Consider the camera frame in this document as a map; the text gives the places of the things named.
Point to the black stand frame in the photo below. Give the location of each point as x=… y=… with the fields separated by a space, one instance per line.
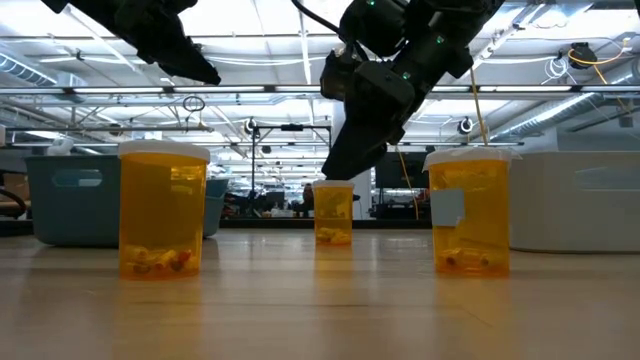
x=291 y=127

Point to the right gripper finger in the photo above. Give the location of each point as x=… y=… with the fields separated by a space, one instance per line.
x=360 y=150

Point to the white ball lower right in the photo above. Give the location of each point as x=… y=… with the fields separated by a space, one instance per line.
x=480 y=235

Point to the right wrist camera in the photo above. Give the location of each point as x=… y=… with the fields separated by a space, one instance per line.
x=340 y=75

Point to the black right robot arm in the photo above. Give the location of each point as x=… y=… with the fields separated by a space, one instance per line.
x=450 y=30

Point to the white bulky object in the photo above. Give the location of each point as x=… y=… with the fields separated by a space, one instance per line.
x=60 y=146

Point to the long linear ceiling light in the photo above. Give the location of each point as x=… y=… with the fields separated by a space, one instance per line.
x=120 y=89

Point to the teal plastic bin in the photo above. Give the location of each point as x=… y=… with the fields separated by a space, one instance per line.
x=75 y=215

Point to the white plastic bin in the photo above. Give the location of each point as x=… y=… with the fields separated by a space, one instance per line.
x=575 y=220

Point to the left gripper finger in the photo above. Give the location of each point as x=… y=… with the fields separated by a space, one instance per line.
x=185 y=57

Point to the large orange medicine bottle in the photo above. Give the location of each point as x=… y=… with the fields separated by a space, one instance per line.
x=333 y=215
x=162 y=210

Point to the person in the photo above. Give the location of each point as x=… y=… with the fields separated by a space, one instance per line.
x=308 y=195

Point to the silver spiral air duct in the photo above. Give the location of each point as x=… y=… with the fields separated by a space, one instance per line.
x=575 y=107
x=25 y=70

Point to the black monitor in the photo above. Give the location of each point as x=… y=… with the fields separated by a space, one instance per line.
x=395 y=172

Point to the brown cardboard box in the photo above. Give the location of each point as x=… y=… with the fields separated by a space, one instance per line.
x=12 y=185

